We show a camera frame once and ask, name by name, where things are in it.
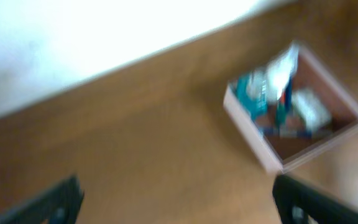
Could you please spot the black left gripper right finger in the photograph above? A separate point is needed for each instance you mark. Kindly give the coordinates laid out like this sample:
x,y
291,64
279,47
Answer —
x,y
297,202

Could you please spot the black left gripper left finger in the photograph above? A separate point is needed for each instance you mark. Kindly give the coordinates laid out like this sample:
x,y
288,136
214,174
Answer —
x,y
59,204

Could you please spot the blue white toothbrush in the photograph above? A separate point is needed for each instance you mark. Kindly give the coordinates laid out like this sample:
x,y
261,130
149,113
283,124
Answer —
x,y
285,133

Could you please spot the green white soap bar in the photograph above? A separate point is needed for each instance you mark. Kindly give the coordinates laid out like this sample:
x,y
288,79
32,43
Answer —
x,y
311,110

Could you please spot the green mouthwash bottle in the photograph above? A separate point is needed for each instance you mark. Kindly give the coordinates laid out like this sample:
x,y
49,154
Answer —
x,y
251,93

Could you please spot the blue foam soap dispenser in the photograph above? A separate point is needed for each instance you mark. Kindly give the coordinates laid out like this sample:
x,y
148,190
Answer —
x,y
279,71

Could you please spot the green red toothpaste tube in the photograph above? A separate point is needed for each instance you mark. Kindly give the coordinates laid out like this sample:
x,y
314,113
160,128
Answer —
x,y
284,105

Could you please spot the pink cardboard box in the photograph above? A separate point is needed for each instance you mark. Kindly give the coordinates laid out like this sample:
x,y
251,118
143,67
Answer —
x,y
282,154

